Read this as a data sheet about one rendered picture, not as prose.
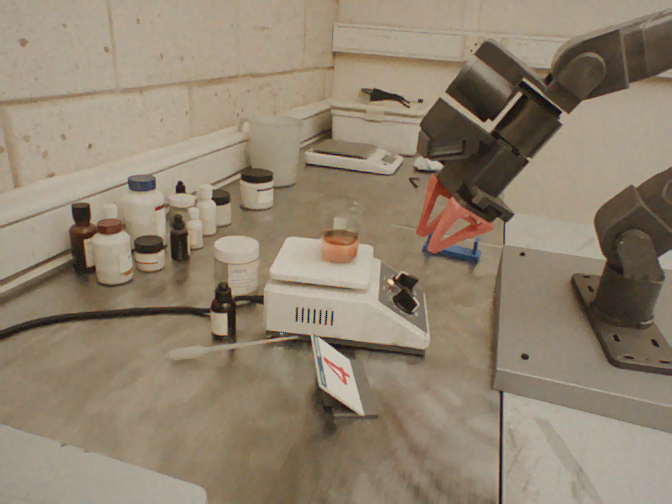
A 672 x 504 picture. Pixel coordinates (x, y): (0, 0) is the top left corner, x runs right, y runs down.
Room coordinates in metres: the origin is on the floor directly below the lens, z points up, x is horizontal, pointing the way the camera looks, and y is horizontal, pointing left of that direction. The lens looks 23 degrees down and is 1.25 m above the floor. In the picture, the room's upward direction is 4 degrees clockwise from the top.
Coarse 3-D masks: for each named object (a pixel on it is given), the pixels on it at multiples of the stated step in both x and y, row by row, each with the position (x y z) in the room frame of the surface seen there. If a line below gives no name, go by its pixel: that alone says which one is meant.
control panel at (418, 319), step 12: (384, 264) 0.64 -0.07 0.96; (384, 276) 0.60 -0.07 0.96; (384, 288) 0.57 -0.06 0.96; (396, 288) 0.59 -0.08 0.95; (420, 288) 0.64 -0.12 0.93; (384, 300) 0.54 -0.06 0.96; (420, 300) 0.60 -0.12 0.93; (396, 312) 0.53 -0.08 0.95; (420, 312) 0.56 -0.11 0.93; (420, 324) 0.53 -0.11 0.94
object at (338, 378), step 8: (320, 344) 0.47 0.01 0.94; (328, 352) 0.47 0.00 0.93; (336, 352) 0.49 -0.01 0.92; (328, 360) 0.45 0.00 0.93; (336, 360) 0.47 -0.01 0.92; (344, 360) 0.48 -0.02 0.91; (328, 368) 0.44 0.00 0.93; (336, 368) 0.45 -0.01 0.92; (344, 368) 0.46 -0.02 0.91; (328, 376) 0.42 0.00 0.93; (336, 376) 0.43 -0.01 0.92; (344, 376) 0.45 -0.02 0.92; (328, 384) 0.41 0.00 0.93; (336, 384) 0.42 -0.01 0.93; (344, 384) 0.43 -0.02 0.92; (352, 384) 0.44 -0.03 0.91; (336, 392) 0.40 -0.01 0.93; (344, 392) 0.42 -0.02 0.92; (352, 392) 0.43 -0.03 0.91; (352, 400) 0.41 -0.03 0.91
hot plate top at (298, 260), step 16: (288, 240) 0.64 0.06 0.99; (304, 240) 0.64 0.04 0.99; (288, 256) 0.58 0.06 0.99; (304, 256) 0.59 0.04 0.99; (368, 256) 0.60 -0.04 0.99; (272, 272) 0.54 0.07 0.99; (288, 272) 0.54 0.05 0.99; (304, 272) 0.54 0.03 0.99; (320, 272) 0.55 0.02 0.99; (336, 272) 0.55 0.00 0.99; (352, 272) 0.55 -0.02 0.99; (368, 272) 0.56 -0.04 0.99
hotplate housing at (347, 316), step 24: (288, 288) 0.53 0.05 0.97; (312, 288) 0.54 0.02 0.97; (336, 288) 0.54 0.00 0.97; (264, 312) 0.53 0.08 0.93; (288, 312) 0.53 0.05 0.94; (312, 312) 0.53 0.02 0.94; (336, 312) 0.52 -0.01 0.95; (360, 312) 0.52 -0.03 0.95; (384, 312) 0.52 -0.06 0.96; (336, 336) 0.52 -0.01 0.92; (360, 336) 0.52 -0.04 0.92; (384, 336) 0.52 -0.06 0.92; (408, 336) 0.52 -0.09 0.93
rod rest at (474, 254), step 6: (432, 234) 0.86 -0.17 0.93; (426, 240) 0.88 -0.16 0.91; (426, 246) 0.85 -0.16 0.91; (450, 246) 0.86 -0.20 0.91; (456, 246) 0.86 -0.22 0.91; (474, 246) 0.83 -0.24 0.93; (438, 252) 0.84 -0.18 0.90; (444, 252) 0.84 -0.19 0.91; (450, 252) 0.84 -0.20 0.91; (456, 252) 0.83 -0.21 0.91; (462, 252) 0.84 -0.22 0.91; (468, 252) 0.84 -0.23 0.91; (474, 252) 0.83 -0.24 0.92; (480, 252) 0.84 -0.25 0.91; (462, 258) 0.83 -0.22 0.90; (468, 258) 0.83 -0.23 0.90; (474, 258) 0.82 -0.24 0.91
